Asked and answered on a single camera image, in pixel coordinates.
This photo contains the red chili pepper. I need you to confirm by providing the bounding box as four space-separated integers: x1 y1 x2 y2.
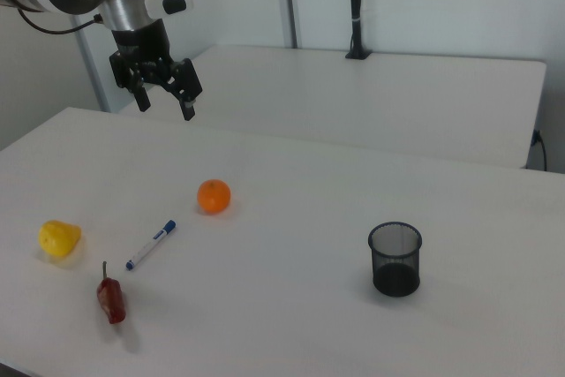
96 260 127 325

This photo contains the yellow pear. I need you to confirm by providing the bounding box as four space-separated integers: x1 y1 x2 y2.
38 219 83 258

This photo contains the black mesh pen cup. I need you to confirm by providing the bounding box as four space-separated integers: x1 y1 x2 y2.
367 221 424 298

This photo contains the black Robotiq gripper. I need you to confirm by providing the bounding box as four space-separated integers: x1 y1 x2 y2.
109 19 205 123

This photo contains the orange mandarin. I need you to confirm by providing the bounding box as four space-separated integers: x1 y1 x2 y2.
196 178 232 215

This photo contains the black camera stand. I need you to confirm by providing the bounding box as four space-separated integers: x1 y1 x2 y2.
344 0 373 61

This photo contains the white side table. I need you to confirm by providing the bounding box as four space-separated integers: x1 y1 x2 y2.
117 44 548 170

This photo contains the white marker with blue cap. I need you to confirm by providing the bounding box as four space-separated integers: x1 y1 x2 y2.
124 219 178 271

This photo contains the black power cable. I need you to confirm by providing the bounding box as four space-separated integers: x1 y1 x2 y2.
531 128 549 171

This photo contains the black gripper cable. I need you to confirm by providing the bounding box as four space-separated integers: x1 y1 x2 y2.
16 8 105 36

